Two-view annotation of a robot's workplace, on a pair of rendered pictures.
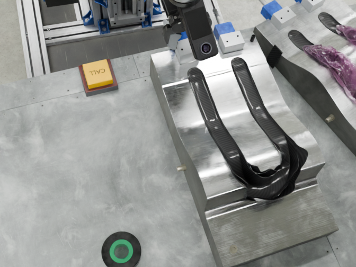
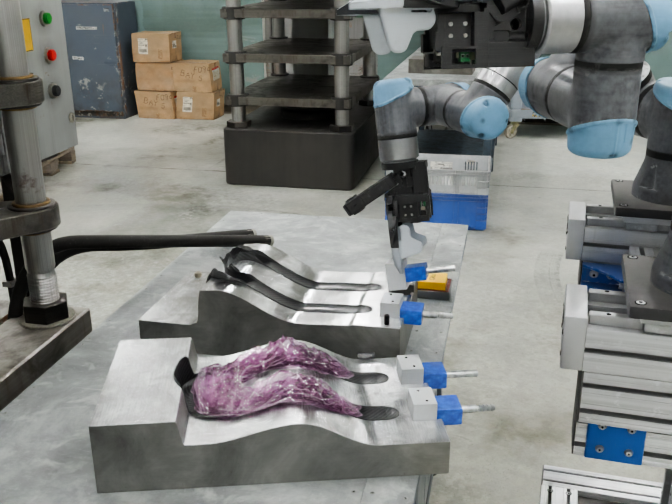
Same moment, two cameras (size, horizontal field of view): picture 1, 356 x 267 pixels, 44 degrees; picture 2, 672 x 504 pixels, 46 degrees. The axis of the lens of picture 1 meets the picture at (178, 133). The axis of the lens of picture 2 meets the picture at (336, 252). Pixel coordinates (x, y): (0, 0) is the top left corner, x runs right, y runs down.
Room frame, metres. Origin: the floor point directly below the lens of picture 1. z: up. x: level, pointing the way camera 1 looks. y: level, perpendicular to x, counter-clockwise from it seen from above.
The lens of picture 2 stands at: (1.45, -1.16, 1.50)
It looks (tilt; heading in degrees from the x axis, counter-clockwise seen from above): 20 degrees down; 131
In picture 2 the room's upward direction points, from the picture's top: straight up
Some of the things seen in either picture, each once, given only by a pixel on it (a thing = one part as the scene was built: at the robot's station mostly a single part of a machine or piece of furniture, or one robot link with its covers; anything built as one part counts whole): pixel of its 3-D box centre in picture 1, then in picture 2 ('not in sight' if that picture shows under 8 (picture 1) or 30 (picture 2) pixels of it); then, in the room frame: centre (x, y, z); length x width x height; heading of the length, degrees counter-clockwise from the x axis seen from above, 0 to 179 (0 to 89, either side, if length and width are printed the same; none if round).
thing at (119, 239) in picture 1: (121, 252); not in sight; (0.14, 0.07, 0.82); 0.08 x 0.08 x 0.04
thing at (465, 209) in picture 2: not in sight; (437, 201); (-1.14, 2.76, 0.11); 0.61 x 0.41 x 0.22; 28
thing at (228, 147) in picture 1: (246, 122); (289, 279); (0.44, -0.14, 0.92); 0.35 x 0.16 x 0.09; 29
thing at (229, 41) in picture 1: (223, 29); (417, 313); (0.69, -0.06, 0.89); 0.13 x 0.05 x 0.05; 29
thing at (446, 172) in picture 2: not in sight; (439, 173); (-1.14, 2.76, 0.28); 0.61 x 0.41 x 0.15; 28
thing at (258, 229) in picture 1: (239, 138); (283, 299); (0.42, -0.14, 0.87); 0.50 x 0.26 x 0.14; 29
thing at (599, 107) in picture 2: not in sight; (596, 105); (1.06, -0.24, 1.34); 0.11 x 0.08 x 0.11; 141
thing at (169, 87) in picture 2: not in sight; (178, 75); (-5.06, 3.92, 0.42); 0.86 x 0.33 x 0.83; 28
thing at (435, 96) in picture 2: not in sight; (446, 105); (0.61, 0.13, 1.24); 0.11 x 0.11 x 0.08; 62
